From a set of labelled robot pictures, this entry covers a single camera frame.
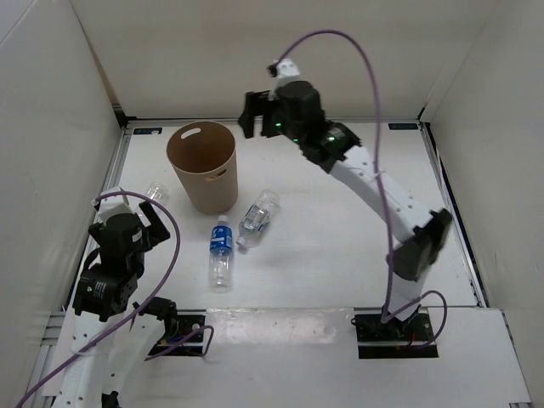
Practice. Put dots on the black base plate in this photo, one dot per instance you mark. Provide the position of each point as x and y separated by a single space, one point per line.
396 340
186 322

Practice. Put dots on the aluminium frame rail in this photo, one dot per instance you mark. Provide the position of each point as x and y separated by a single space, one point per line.
120 150
460 232

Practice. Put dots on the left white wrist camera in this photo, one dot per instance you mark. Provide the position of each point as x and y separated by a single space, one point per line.
110 207

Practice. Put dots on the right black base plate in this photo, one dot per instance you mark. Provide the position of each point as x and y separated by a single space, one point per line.
396 340

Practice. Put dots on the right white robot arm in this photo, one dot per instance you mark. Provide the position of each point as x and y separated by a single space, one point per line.
416 234

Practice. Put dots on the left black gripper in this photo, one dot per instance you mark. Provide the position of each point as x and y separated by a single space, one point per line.
156 231

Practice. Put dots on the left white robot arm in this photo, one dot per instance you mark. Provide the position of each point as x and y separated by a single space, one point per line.
109 343

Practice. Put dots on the right blue corner label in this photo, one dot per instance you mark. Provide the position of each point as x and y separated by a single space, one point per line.
402 126

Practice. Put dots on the left aluminium frame rail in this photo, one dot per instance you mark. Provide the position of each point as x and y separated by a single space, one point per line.
120 150

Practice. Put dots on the clear unlabelled plastic bottle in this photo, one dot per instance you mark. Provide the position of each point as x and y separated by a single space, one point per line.
158 192

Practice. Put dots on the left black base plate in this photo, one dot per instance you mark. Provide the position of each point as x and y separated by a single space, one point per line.
186 322

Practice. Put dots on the blue corner label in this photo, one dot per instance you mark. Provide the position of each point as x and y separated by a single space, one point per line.
402 126
147 131

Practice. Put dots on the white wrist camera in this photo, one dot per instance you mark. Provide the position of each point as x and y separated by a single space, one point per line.
110 207
283 71

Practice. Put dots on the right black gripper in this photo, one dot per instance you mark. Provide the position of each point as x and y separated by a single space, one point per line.
255 104

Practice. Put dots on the brown round bin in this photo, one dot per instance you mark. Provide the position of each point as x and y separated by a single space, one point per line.
203 156

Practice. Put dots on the green label clear bottle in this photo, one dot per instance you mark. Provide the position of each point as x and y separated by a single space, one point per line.
257 218

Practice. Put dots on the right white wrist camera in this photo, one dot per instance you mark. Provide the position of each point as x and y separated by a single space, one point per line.
283 71

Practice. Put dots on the right aluminium frame rail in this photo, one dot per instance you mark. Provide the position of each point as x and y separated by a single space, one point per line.
460 232

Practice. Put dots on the blue label plastic bottle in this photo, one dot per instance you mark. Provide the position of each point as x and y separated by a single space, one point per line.
221 255

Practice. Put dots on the left blue corner label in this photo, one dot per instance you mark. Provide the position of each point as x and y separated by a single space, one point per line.
147 131

